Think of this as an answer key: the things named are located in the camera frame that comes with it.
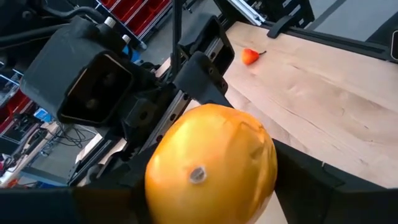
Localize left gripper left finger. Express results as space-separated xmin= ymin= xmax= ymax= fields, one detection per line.
xmin=0 ymin=144 xmax=157 ymax=224

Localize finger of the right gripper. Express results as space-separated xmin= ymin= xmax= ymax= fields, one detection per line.
xmin=174 ymin=50 xmax=234 ymax=108

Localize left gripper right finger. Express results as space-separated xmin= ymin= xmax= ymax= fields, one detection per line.
xmin=273 ymin=139 xmax=398 ymax=224

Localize yellow-orange round fruit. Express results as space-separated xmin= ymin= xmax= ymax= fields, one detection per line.
xmin=144 ymin=103 xmax=279 ymax=224

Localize red-orange fruit with stem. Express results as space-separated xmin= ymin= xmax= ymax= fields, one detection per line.
xmin=241 ymin=47 xmax=268 ymax=66

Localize red bin storage rack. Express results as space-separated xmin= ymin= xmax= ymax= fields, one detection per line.
xmin=101 ymin=0 xmax=172 ymax=35

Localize tangled black cables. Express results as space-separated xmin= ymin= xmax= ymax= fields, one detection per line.
xmin=46 ymin=123 xmax=97 ymax=149

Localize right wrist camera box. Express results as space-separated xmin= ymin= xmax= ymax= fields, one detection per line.
xmin=19 ymin=15 xmax=135 ymax=127

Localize black table edge bracket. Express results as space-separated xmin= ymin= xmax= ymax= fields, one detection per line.
xmin=266 ymin=14 xmax=313 ymax=40

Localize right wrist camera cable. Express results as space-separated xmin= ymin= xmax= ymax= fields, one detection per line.
xmin=40 ymin=5 xmax=108 ymax=26

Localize black aluminium table frame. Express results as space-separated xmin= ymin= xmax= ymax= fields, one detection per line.
xmin=172 ymin=0 xmax=398 ymax=75

